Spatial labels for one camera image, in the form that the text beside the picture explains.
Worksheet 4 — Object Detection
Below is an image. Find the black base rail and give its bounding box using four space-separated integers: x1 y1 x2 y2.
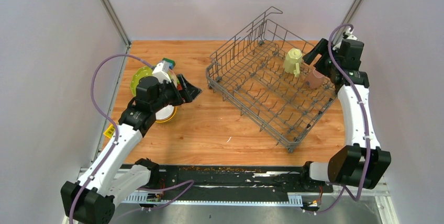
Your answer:
123 165 334 207

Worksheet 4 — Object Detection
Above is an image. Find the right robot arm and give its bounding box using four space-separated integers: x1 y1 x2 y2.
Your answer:
299 38 391 192

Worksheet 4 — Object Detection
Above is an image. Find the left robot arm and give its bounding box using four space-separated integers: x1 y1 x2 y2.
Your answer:
61 74 202 223

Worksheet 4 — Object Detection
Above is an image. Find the yellow toy brick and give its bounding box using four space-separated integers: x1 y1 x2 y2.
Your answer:
103 124 115 139

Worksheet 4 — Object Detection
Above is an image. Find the green polka dot plate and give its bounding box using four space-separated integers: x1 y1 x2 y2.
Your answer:
130 66 153 97

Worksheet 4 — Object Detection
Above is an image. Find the pale yellow mug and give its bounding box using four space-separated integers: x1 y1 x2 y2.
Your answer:
283 48 303 77

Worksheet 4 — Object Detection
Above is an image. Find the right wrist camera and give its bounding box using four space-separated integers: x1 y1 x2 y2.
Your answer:
332 28 358 51

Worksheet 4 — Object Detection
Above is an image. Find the white bowl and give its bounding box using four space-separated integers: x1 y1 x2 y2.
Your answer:
155 104 175 121

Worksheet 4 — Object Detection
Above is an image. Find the grey wire dish rack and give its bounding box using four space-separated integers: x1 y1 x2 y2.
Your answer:
206 6 336 152

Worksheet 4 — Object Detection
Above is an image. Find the green blue toy block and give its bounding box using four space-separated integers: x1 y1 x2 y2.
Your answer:
162 58 175 70

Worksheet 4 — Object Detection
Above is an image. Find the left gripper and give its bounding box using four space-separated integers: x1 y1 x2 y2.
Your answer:
151 74 202 112

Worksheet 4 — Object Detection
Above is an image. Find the yellow bowl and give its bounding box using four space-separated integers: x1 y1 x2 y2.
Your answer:
155 104 178 124

